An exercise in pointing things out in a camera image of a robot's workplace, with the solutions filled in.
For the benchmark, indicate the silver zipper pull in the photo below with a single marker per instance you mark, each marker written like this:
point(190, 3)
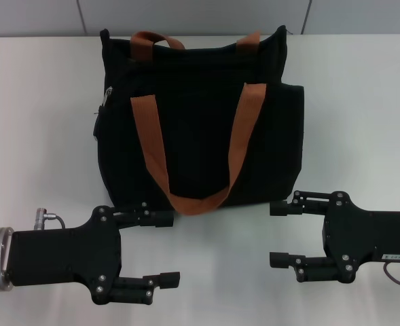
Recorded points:
point(107, 96)

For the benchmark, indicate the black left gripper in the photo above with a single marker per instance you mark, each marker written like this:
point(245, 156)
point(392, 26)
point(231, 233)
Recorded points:
point(64, 258)

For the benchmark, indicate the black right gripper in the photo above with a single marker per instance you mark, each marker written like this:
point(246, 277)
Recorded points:
point(369, 234)

